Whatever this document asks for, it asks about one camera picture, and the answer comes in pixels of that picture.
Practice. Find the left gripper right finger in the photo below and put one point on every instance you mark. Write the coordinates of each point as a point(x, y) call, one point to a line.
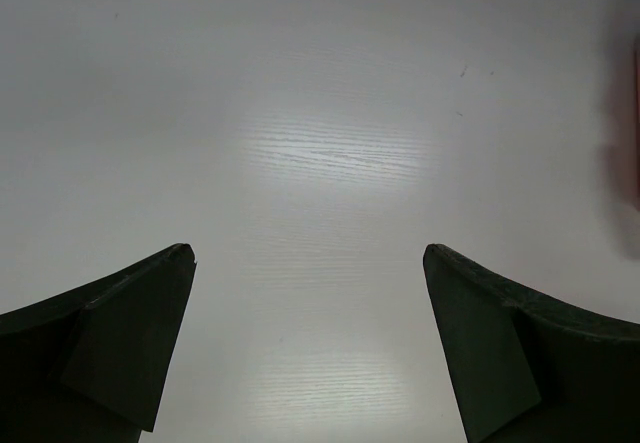
point(527, 367)

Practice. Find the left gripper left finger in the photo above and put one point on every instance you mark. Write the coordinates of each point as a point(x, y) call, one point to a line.
point(90, 364)

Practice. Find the white plastic basket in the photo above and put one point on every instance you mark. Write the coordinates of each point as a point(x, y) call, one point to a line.
point(637, 87)

